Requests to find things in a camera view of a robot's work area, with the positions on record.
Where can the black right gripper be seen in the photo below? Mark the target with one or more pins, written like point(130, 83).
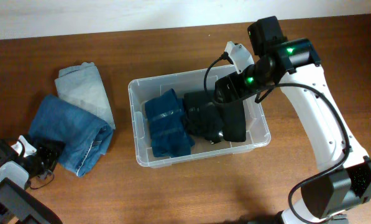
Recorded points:
point(237, 80)

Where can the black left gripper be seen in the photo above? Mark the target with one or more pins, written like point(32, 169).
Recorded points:
point(54, 147)

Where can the blue denim jeans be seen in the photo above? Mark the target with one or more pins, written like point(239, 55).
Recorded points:
point(86, 136)

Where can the black garment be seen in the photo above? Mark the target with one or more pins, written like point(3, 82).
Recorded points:
point(202, 117)
point(233, 117)

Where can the dark blue garment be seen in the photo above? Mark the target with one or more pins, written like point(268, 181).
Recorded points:
point(165, 117)

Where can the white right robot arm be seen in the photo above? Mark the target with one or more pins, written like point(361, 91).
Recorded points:
point(343, 180)

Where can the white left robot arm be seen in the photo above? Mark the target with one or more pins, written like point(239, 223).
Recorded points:
point(15, 201)

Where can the clear plastic storage container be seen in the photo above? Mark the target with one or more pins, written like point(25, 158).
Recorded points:
point(144, 89)

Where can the light grey folded jeans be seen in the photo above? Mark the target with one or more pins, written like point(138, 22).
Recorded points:
point(82, 86)

